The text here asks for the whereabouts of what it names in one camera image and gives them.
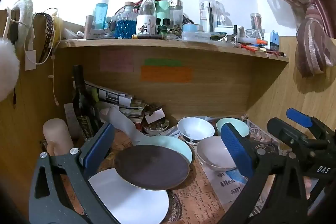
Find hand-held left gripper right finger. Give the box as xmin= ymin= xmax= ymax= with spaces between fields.
xmin=220 ymin=122 xmax=313 ymax=224

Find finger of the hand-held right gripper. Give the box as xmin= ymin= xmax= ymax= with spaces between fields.
xmin=267 ymin=117 xmax=310 ymax=147
xmin=286 ymin=108 xmax=329 ymax=136

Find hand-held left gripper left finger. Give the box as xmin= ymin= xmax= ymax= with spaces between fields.
xmin=28 ymin=122 xmax=121 ymax=224

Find pale pink bowl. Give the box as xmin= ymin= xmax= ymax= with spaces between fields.
xmin=196 ymin=136 xmax=238 ymax=172

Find small mint green bowl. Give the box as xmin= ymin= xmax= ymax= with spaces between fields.
xmin=216 ymin=118 xmax=250 ymax=136

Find white bowl with black spots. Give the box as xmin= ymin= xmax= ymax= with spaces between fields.
xmin=177 ymin=117 xmax=216 ymax=146

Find mint green plate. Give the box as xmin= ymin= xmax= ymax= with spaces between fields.
xmin=134 ymin=135 xmax=195 ymax=165

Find dark brown plate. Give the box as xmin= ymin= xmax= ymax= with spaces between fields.
xmin=114 ymin=145 xmax=190 ymax=190

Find white plate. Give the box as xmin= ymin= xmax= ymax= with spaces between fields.
xmin=88 ymin=168 xmax=170 ymax=224

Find person's right hand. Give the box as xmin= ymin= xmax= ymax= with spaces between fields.
xmin=304 ymin=178 xmax=313 ymax=199

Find white paper strip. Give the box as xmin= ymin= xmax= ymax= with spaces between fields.
xmin=109 ymin=106 xmax=150 ymax=144

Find white receipt paper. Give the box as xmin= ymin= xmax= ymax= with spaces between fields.
xmin=64 ymin=103 xmax=84 ymax=139

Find cream mug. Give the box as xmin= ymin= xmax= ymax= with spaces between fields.
xmin=42 ymin=118 xmax=75 ymax=156

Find dark wine bottle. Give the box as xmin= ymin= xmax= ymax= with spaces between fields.
xmin=72 ymin=65 xmax=101 ymax=139

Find stack of papers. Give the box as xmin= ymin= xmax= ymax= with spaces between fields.
xmin=87 ymin=82 xmax=147 ymax=125

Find small bowl of trinkets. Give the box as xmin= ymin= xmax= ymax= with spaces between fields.
xmin=143 ymin=122 xmax=170 ymax=135

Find newspaper print table mat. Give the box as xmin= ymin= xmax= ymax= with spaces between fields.
xmin=60 ymin=116 xmax=292 ymax=224

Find white card with clip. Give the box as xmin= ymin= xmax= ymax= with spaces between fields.
xmin=144 ymin=109 xmax=166 ymax=125

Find blue and white box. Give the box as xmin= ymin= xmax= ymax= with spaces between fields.
xmin=264 ymin=30 xmax=279 ymax=51

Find orange marker pens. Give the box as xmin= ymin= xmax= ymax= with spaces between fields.
xmin=238 ymin=39 xmax=268 ymax=52

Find pink sticky note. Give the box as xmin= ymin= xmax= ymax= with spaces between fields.
xmin=100 ymin=50 xmax=134 ymax=73

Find small glass jar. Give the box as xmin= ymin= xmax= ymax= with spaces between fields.
xmin=246 ymin=29 xmax=263 ymax=39

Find orange sticky note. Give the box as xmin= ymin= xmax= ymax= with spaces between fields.
xmin=140 ymin=66 xmax=193 ymax=83

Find tall jar of brown sticks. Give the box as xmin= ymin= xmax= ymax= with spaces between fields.
xmin=250 ymin=13 xmax=263 ymax=30

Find green sticky note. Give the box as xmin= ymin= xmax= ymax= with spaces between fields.
xmin=144 ymin=58 xmax=182 ymax=66

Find white fluffy earmuffs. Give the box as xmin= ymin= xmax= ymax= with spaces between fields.
xmin=0 ymin=0 xmax=36 ymax=102

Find cardboard tube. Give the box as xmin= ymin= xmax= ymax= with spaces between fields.
xmin=84 ymin=15 xmax=93 ymax=39

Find dark brown tube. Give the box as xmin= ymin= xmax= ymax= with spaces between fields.
xmin=132 ymin=34 xmax=168 ymax=40

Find glass jar of blue beads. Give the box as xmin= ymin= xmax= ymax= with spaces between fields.
xmin=115 ymin=1 xmax=138 ymax=39

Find clear plastic container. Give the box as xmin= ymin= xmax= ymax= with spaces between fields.
xmin=182 ymin=24 xmax=211 ymax=42

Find wooden shelf board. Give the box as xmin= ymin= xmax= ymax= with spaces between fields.
xmin=56 ymin=38 xmax=289 ymax=64

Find black braided headband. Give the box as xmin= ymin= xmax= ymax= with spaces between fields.
xmin=37 ymin=13 xmax=55 ymax=64

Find tall blue liquid bottle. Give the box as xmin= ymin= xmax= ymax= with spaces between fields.
xmin=95 ymin=0 xmax=109 ymax=30

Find clear bottle with white label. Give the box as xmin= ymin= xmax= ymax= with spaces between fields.
xmin=136 ymin=0 xmax=157 ymax=35

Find clear pump bottle package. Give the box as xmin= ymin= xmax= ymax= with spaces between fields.
xmin=199 ymin=0 xmax=223 ymax=31

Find clear bottle with silver cap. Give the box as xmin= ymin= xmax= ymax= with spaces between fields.
xmin=168 ymin=0 xmax=183 ymax=28

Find mint green pump bottle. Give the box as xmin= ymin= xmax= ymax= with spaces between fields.
xmin=155 ymin=0 xmax=170 ymax=20

